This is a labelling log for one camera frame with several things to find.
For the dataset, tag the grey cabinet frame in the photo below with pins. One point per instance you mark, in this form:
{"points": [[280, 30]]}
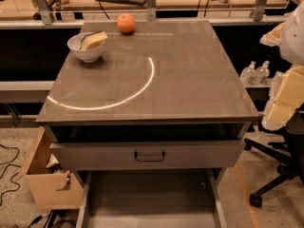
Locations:
{"points": [[164, 73]]}

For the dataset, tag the black drawer handle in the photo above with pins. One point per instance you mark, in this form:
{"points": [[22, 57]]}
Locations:
{"points": [[149, 157]]}

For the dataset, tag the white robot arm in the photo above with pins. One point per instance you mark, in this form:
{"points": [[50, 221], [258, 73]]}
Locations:
{"points": [[289, 37]]}

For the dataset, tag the cardboard box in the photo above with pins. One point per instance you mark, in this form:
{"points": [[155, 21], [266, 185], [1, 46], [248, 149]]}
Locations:
{"points": [[52, 190]]}

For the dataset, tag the clear plastic bottle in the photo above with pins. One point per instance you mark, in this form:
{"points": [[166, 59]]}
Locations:
{"points": [[262, 73], [248, 74]]}

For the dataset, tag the orange fruit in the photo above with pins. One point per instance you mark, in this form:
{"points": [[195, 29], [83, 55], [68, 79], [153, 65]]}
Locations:
{"points": [[126, 23]]}

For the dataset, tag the white ceramic bowl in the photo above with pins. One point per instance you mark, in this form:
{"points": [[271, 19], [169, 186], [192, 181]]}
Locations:
{"points": [[87, 56]]}

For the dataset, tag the clear plastic bottle left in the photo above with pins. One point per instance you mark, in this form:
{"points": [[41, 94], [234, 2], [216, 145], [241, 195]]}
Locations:
{"points": [[248, 74]]}

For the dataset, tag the clear plastic bottle right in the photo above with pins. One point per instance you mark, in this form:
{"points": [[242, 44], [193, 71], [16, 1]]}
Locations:
{"points": [[262, 73]]}

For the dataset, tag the yellow green sponge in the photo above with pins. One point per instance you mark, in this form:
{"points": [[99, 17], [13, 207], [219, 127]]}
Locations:
{"points": [[93, 40]]}

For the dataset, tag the grey metal drawer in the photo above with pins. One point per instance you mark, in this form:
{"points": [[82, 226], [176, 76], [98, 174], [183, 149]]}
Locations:
{"points": [[120, 155]]}

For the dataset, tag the open lower drawer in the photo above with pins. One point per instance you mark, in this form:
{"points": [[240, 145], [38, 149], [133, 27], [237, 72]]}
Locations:
{"points": [[151, 199]]}

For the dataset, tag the foam padded gripper finger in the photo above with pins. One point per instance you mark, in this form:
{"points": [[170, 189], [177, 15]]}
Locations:
{"points": [[286, 96]]}

